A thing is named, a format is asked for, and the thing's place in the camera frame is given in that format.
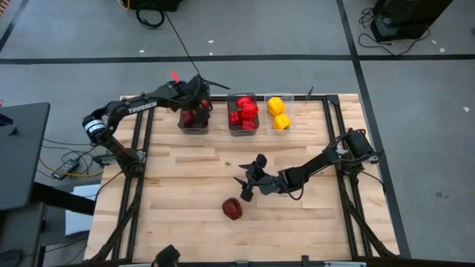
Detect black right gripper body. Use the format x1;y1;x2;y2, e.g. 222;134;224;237
247;165;284;197

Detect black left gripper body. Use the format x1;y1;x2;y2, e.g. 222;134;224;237
180;76;212;112

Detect yellow bell pepper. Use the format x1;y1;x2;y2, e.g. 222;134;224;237
272;113;292;131
266;96;286;116

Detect left clear bin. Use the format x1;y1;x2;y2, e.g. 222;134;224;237
177;95;212;135

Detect clear plastic bin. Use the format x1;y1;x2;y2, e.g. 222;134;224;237
263;93;296;136

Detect black equipment box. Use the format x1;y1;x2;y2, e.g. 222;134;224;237
128;0;186;13

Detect black floor tape line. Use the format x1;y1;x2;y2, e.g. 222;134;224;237
335;0;412;259

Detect black power adapter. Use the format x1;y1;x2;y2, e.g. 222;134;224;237
50;158;81;181

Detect white sheet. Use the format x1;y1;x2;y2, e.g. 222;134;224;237
65;184;102;237

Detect dark grey desk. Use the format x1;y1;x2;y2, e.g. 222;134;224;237
0;102;51;212

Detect black equipment case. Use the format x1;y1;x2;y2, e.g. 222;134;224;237
370;0;454;42

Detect dark grey cabinet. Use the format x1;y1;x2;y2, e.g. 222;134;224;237
0;202;48;267

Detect black aluminium table frame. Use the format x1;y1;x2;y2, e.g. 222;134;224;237
88;94;401;267

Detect long black power cable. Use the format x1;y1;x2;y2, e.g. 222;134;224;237
163;10;202;78

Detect coiled black cable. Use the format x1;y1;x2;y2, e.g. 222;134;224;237
134;7;166;30

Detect black table-level camera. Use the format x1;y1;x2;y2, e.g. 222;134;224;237
153;244;182;267

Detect yellow cable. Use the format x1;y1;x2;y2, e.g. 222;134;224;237
38;157;105;179

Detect tangled black floor cables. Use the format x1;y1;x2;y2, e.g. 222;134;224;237
357;7;432;57

